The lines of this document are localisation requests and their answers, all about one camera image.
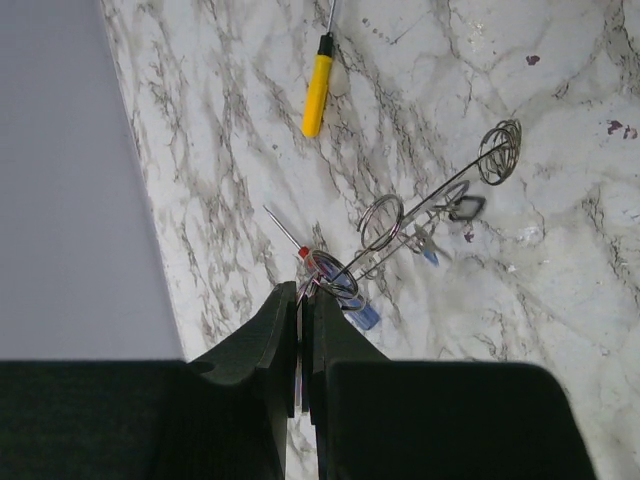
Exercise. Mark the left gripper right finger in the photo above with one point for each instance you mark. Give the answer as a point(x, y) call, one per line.
point(378, 418)

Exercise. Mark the black key fob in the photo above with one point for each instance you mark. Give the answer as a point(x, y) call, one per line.
point(304, 366)

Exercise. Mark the blue red screwdriver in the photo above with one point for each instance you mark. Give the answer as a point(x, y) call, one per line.
point(360, 310)

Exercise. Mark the round metal keyring disc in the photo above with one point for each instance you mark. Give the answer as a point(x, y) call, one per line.
point(386, 226)

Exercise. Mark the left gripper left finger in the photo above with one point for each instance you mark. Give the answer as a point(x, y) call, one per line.
point(221, 416)

